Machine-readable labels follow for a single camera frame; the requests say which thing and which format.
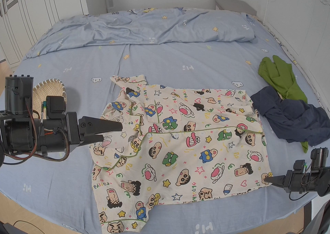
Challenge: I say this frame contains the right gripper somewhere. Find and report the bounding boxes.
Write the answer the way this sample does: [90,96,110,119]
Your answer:
[283,170,320,194]

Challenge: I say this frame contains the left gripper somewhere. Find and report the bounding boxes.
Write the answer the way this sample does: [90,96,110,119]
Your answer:
[5,112,123,154]

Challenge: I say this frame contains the cream printed pyjama top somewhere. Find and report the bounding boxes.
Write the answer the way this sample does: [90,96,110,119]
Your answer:
[89,74,274,234]

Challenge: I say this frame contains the dark blue garment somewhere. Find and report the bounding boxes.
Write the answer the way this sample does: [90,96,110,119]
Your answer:
[251,85,330,148]

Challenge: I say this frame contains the round woven basket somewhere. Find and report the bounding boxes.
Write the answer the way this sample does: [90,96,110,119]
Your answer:
[32,78,68,115]

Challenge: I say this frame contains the bed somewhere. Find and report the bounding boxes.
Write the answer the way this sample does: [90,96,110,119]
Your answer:
[0,0,330,234]

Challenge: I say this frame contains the green shorts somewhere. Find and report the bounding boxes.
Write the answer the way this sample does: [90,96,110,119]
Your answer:
[258,55,309,154]

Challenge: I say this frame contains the pale blue quilt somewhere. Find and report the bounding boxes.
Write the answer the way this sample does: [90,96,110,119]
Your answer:
[25,7,257,59]

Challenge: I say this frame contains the white wardrobe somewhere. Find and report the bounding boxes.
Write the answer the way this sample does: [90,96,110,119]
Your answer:
[0,0,90,66]

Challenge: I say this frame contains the grey bedside table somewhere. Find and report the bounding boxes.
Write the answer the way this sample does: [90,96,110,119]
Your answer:
[213,0,258,15]

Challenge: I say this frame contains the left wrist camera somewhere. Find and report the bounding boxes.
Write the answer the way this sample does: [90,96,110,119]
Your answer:
[41,96,67,120]

